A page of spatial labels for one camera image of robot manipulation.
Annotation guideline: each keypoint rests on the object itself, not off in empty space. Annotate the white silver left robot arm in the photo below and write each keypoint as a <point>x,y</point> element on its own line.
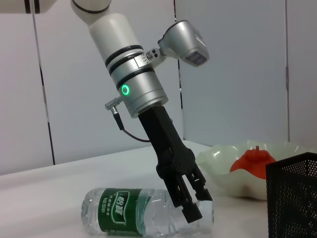
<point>123,49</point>

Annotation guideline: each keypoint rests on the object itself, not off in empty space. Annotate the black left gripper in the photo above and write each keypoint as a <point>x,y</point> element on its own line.
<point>166,143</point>

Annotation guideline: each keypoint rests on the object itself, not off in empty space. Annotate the pale green glass fruit plate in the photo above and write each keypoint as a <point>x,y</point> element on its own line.
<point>223,178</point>

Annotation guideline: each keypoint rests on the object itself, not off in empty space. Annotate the black mesh pen holder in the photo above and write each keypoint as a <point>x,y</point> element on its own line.
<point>292,198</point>

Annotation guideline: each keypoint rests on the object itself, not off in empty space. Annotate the clear green-label water bottle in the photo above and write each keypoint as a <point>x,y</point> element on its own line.
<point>119,210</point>

